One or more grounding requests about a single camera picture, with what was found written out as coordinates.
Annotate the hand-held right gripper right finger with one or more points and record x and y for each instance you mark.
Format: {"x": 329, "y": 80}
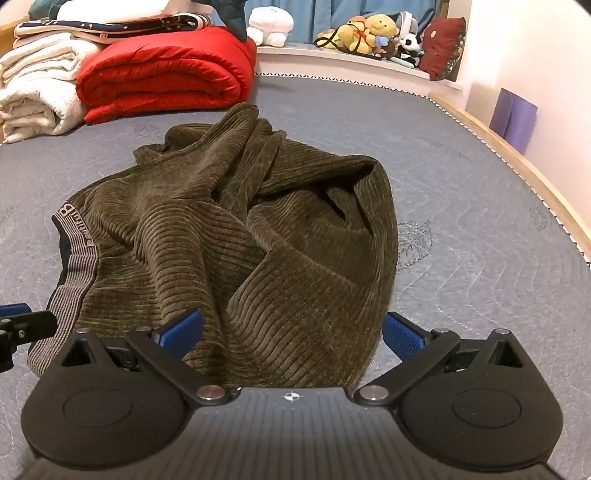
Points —
{"x": 404, "y": 337}

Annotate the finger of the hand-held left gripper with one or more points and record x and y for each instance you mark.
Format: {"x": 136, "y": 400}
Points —
{"x": 34, "y": 326}
{"x": 14, "y": 309}

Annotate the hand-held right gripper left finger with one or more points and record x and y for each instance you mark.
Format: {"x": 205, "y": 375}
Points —
{"x": 180, "y": 331}

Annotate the cream fluffy rolled blanket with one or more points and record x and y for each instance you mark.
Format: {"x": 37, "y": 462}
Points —
{"x": 32, "y": 108}

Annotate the white folded blanket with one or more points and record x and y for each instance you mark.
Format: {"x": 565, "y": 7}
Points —
{"x": 41, "y": 57}

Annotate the red folded quilt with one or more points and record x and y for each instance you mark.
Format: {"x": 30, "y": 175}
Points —
{"x": 161, "y": 74}

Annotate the white window ledge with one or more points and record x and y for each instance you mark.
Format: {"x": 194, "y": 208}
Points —
{"x": 323, "y": 64}

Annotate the panda plush toy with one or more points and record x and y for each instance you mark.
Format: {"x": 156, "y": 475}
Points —
{"x": 411, "y": 48}

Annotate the dark red cushion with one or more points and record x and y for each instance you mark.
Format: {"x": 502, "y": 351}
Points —
{"x": 441, "y": 46}

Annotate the navy patterned blanket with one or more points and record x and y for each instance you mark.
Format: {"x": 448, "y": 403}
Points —
{"x": 138, "y": 25}

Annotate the yellow bear plush toy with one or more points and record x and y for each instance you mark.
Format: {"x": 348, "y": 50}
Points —
{"x": 381, "y": 25}

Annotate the white pillow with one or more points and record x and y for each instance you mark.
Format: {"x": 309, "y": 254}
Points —
{"x": 115, "y": 9}

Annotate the white plush toy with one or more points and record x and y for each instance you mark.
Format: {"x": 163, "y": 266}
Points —
{"x": 270, "y": 25}

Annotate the blue curtain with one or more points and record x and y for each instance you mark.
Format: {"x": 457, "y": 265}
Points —
{"x": 323, "y": 14}

